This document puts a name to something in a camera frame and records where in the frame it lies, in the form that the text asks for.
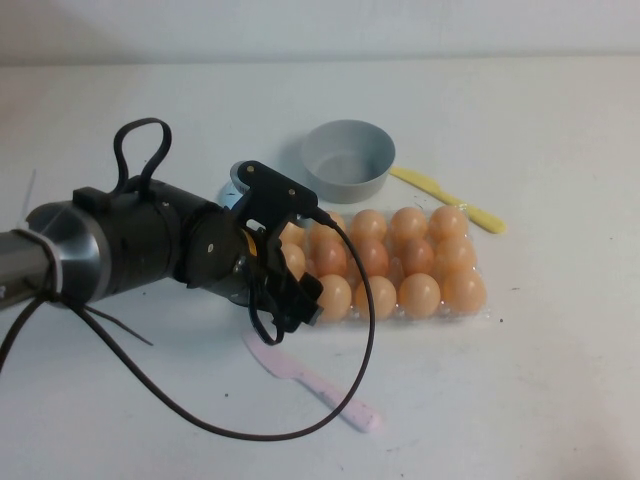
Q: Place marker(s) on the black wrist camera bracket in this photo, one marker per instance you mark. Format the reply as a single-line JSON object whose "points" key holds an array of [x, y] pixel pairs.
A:
{"points": [[275, 192]]}

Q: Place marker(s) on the grey round bowl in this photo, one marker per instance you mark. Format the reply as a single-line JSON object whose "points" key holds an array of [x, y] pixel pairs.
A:
{"points": [[350, 165]]}

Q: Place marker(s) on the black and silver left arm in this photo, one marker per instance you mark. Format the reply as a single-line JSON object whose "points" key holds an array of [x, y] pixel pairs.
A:
{"points": [[130, 240]]}

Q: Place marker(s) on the clear plastic egg tray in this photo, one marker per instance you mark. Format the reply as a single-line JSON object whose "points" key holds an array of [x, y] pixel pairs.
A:
{"points": [[450, 314]]}

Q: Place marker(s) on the darker orange egg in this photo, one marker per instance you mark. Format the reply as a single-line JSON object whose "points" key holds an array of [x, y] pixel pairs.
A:
{"points": [[417, 256]]}

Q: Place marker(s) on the pink plastic knife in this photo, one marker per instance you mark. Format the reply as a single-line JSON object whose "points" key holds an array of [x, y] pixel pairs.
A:
{"points": [[320, 395]]}

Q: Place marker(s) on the black zip tie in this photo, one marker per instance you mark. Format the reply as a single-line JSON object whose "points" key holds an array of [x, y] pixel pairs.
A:
{"points": [[110, 322]]}

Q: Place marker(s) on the yellow plastic knife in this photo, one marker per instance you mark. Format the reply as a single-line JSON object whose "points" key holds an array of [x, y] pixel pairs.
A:
{"points": [[450, 200]]}

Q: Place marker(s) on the white zip tie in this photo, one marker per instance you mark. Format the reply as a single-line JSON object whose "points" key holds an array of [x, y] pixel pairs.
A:
{"points": [[56, 270]]}

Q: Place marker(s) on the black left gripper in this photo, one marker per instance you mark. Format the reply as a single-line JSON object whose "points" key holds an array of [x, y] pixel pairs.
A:
{"points": [[220, 255]]}

